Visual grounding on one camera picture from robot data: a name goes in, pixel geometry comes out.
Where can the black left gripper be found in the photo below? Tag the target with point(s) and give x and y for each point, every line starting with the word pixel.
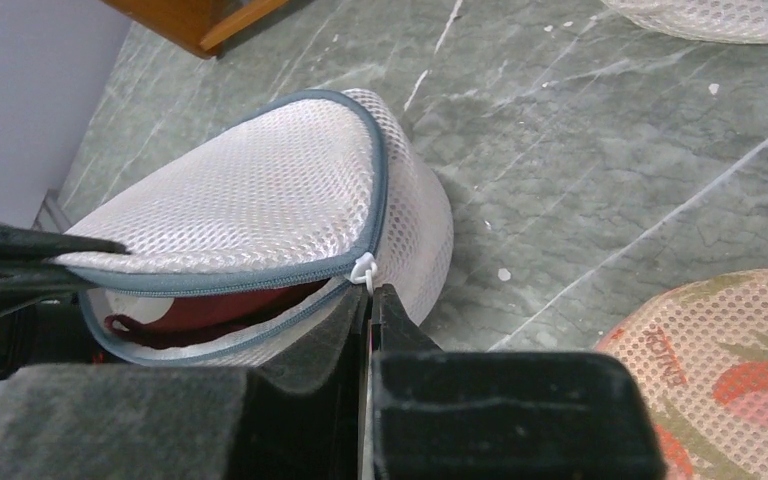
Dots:
pixel 53 330

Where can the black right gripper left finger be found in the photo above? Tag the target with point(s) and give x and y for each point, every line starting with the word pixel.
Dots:
pixel 294 417

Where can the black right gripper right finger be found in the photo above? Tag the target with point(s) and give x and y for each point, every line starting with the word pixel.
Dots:
pixel 434 414

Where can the white mesh laundry bag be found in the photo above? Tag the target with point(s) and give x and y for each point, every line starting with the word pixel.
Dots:
pixel 316 185

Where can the cream round laundry bag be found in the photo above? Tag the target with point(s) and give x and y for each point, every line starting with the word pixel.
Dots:
pixel 722 21

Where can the orange wooden rack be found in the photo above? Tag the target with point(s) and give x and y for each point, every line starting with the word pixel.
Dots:
pixel 197 26

